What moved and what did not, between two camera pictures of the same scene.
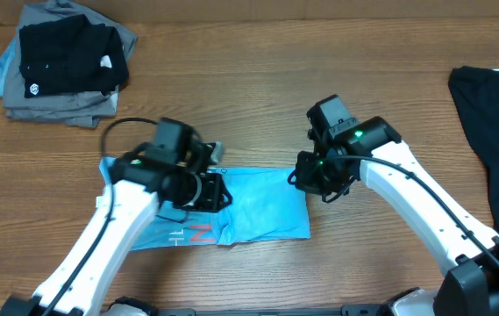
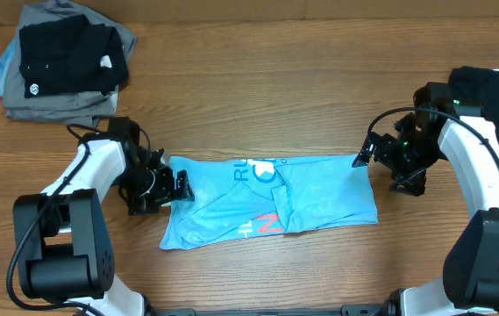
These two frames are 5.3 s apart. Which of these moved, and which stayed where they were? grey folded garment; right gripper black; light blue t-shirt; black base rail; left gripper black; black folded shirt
Moved: light blue t-shirt; right gripper black; left gripper black
Stayed: grey folded garment; black base rail; black folded shirt
